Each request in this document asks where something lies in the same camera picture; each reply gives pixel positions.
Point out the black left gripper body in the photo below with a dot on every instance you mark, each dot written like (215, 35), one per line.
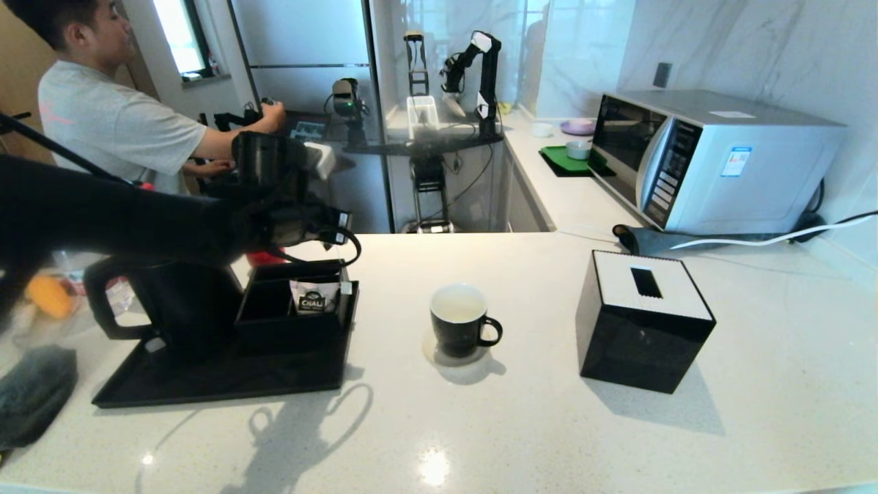
(302, 223)

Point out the black electric kettle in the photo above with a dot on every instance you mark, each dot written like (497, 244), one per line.
(185, 309)

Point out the black jointed arm behind glass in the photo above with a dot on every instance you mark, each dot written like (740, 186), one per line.
(488, 75)

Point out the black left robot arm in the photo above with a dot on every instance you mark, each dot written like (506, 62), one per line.
(103, 213)

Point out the white tea bag sachet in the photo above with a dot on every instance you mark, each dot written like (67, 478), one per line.
(313, 302)

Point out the red strawberry toy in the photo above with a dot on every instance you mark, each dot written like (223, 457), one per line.
(264, 259)

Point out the brown wooden desk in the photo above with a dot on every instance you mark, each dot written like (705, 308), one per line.
(339, 165)

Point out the black laptop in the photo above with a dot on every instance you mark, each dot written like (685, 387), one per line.
(312, 129)

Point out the black compartment organizer box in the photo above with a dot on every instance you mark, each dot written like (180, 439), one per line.
(274, 333)

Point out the black stand with crossbar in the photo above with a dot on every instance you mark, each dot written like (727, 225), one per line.
(429, 178)

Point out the black rectangular serving tray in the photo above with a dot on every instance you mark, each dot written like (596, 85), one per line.
(274, 377)

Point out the grey refrigerator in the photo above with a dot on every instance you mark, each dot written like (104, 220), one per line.
(302, 41)

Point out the round clear coaster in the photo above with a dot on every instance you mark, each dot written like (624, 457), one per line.
(432, 355)

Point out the tall black rack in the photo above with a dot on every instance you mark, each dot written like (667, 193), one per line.
(416, 75)

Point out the black mug white inside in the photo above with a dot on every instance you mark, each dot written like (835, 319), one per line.
(456, 333)

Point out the person in grey shirt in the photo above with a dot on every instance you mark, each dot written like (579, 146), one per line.
(103, 123)

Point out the window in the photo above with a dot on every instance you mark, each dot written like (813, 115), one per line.
(178, 34)

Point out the beige round dish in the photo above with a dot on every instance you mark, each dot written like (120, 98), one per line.
(514, 116)

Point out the small white bowl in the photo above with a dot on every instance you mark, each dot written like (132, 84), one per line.
(542, 129)

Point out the orange fruit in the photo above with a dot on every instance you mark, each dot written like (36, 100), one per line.
(49, 296)

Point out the green mat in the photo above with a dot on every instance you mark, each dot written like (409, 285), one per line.
(559, 159)

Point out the small pale bowl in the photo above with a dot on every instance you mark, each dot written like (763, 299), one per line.
(578, 149)

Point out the black tissue box white lid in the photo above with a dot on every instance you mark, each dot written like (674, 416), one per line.
(638, 343)

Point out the silver microwave oven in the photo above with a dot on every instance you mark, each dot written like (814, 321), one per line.
(754, 171)

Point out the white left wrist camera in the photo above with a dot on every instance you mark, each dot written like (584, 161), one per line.
(319, 159)

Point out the black camera unit green light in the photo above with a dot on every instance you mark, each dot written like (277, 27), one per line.
(346, 99)

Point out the dark wall socket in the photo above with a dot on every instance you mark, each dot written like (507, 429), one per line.
(661, 74)

